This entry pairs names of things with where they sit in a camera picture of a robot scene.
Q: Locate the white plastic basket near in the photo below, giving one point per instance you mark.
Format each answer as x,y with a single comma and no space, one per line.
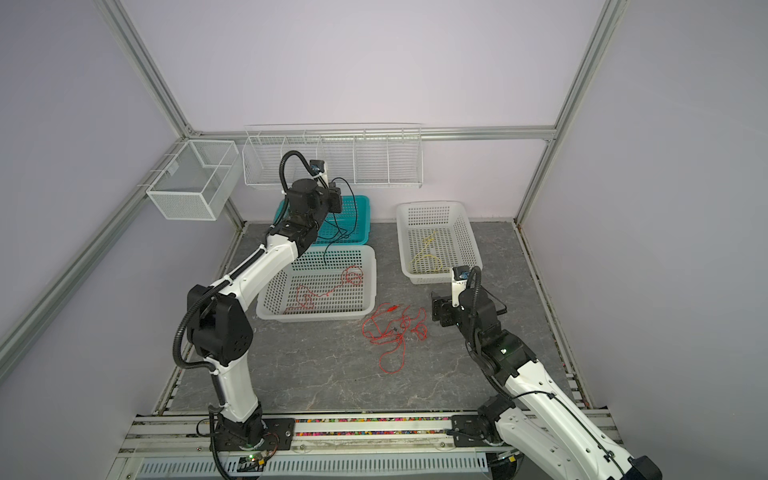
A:
339,283

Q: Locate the white mesh wall box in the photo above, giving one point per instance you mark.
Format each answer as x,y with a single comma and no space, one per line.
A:
197,181

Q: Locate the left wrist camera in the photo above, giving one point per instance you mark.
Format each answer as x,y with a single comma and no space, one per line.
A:
319,173

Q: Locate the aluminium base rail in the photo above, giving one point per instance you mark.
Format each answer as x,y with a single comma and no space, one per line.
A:
335,445

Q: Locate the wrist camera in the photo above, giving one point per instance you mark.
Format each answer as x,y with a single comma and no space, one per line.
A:
460,276
319,173

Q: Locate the teal plastic basket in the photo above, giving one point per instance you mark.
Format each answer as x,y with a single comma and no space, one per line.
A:
354,222

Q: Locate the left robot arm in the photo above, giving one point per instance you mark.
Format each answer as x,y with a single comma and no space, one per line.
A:
215,334

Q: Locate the white plastic basket far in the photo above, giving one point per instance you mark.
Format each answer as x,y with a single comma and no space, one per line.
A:
434,237

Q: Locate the white plastic basket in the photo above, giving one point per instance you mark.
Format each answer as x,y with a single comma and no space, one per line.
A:
339,283
434,237

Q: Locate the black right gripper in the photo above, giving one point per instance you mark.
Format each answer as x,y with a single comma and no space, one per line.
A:
444,310

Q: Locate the white wire wall shelf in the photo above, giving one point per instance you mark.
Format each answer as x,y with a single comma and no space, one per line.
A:
368,154

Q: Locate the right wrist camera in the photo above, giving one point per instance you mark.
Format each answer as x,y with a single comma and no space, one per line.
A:
460,276

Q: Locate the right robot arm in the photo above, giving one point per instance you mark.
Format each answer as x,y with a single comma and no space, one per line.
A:
530,412

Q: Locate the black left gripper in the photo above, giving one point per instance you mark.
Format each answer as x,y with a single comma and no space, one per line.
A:
336,196

